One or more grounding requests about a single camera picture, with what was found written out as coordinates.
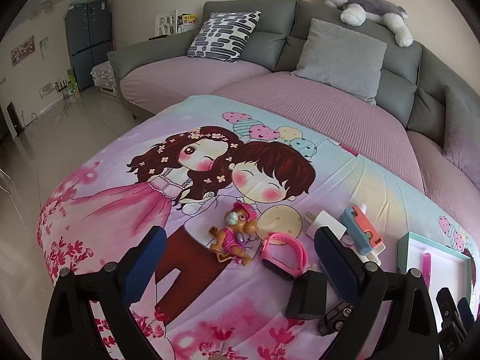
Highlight pink lighter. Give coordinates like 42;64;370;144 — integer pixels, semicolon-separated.
421;253;431;287

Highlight black toy car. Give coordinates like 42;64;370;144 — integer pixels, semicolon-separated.
318;301;354;336

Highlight white hair claw clip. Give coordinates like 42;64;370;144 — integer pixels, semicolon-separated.
340;232;386;266

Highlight orange blue toy knife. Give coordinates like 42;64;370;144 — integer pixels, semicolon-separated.
340;205;383;255

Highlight white charger adapter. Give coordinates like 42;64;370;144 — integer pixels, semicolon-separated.
304;211;347;240

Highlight pink wristband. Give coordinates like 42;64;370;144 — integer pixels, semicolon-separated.
260;232;308;281

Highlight pink puppy toy figure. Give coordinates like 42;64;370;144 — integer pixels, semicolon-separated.
209;202;258;267

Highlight teal white tray box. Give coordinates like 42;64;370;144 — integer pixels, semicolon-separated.
397;231;473;308

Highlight purple grey cushion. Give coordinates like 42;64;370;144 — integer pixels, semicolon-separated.
442;85;479;189

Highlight pink sofa seat cover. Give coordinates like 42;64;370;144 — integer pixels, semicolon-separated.
120;56;479;236

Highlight cartoon couple table cloth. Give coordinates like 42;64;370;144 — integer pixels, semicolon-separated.
37;95;479;359

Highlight grey sofa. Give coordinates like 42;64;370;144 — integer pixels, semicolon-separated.
108;0;479;144

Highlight dark blue cabinet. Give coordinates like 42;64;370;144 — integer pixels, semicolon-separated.
64;0;112;91

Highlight husky plush toy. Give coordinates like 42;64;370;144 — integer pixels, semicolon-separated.
325;0;413;47

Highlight books beside sofa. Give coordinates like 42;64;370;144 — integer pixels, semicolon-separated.
154;10;198;37

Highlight patterned black white cushion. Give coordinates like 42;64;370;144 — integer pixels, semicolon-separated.
187;10;261;63

